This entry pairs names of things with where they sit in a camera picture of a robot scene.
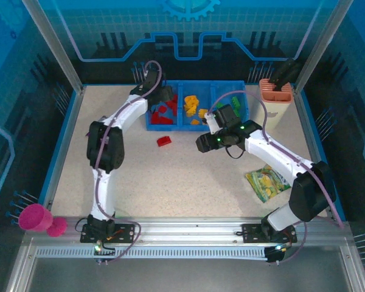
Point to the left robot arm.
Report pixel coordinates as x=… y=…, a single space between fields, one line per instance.
x=105 y=146

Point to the small magenta cup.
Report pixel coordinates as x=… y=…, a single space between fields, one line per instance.
x=57 y=228

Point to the green lego brick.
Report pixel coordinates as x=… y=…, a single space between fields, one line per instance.
x=220 y=105
x=236 y=101
x=237 y=112

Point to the yellow round lego piece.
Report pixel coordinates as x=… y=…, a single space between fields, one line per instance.
x=193 y=99

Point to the yellow green candy bag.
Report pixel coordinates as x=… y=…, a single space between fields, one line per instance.
x=267 y=182

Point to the small orange lego brick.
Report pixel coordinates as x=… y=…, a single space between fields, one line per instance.
x=195 y=122

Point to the red sloped lego brick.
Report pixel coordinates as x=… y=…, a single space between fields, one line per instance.
x=164 y=141

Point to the blue three-compartment tray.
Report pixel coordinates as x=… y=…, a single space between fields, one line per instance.
x=200 y=88

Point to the aluminium frame post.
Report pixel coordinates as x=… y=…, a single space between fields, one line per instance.
x=319 y=45
x=55 y=45

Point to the white orange tool holder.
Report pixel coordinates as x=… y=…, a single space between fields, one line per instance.
x=280 y=109

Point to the large magenta cup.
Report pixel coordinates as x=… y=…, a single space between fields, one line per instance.
x=35 y=217

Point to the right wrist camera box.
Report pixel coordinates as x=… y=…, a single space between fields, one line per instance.
x=210 y=123

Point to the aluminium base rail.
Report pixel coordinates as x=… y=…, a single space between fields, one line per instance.
x=185 y=231

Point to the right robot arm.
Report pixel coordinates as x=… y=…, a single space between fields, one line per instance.
x=276 y=152

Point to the black controller board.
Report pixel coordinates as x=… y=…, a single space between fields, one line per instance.
x=102 y=253
x=275 y=254

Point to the yellow lego brick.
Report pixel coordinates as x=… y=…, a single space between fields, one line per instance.
x=203 y=112
x=188 y=107
x=191 y=112

